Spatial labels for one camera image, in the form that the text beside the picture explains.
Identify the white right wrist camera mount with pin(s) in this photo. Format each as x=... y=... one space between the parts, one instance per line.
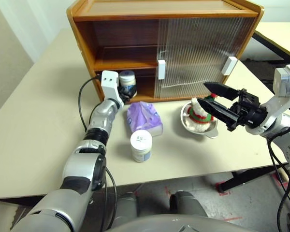
x=284 y=79

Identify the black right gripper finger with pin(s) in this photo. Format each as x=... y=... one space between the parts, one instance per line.
x=222 y=91
x=220 y=112

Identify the silver robot torso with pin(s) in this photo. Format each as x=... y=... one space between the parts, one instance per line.
x=171 y=224

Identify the white plastic bottle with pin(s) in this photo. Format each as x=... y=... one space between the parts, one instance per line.
x=141 y=147
x=127 y=78

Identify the white plush toy red-green sweater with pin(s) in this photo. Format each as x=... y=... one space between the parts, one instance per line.
x=195 y=116

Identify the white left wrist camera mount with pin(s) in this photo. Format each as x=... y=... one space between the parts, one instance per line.
x=109 y=81

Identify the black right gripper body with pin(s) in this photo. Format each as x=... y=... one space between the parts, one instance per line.
x=252 y=116

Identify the ribbed clear sliding door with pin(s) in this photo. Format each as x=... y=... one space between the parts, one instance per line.
x=160 y=43
x=207 y=48

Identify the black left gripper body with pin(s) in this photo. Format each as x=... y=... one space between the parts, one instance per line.
x=123 y=93

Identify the purple tissue pack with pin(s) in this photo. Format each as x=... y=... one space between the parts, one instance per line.
x=142 y=116

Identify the beige side table black frame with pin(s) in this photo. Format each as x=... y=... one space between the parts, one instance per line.
x=280 y=33

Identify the wooden two-shelf cabinet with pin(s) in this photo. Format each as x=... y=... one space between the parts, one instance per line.
x=82 y=43

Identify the black table leg frame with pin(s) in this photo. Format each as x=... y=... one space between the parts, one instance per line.
x=251 y=178

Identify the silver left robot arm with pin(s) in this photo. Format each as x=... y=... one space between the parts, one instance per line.
x=96 y=116

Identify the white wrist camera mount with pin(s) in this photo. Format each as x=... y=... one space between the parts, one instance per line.
x=284 y=79
x=109 y=81

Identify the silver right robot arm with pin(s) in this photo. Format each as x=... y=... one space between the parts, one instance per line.
x=280 y=125

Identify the grey rounded shape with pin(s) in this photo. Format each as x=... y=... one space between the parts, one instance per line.
x=126 y=205
x=188 y=203

